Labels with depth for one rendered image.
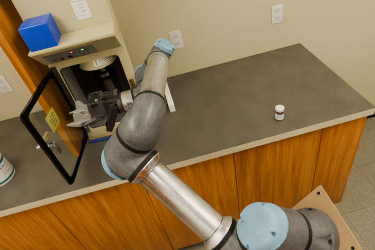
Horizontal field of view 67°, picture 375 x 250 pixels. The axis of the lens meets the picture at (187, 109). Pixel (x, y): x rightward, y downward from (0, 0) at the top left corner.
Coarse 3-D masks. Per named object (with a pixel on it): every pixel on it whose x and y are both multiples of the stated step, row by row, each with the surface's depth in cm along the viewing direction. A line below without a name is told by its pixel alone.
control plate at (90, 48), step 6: (78, 48) 108; (84, 48) 109; (90, 48) 111; (54, 54) 107; (60, 54) 109; (66, 54) 110; (72, 54) 112; (78, 54) 113; (84, 54) 115; (48, 60) 111; (60, 60) 115
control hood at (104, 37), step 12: (108, 24) 112; (72, 36) 109; (84, 36) 107; (96, 36) 105; (108, 36) 105; (48, 48) 104; (60, 48) 104; (72, 48) 106; (96, 48) 112; (108, 48) 116; (36, 60) 109
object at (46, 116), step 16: (32, 96) 104; (48, 96) 113; (32, 112) 102; (48, 112) 111; (64, 112) 124; (48, 128) 110; (64, 128) 122; (80, 128) 136; (48, 144) 108; (64, 144) 120; (80, 144) 134; (64, 160) 118; (64, 176) 116
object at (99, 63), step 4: (108, 56) 127; (112, 56) 129; (116, 56) 132; (92, 60) 125; (96, 60) 125; (100, 60) 125; (104, 60) 126; (108, 60) 127; (112, 60) 129; (80, 64) 129; (84, 64) 126; (88, 64) 125; (92, 64) 125; (96, 64) 125; (100, 64) 126; (104, 64) 126; (108, 64) 127; (84, 68) 127; (88, 68) 126; (92, 68) 126; (96, 68) 126; (100, 68) 126
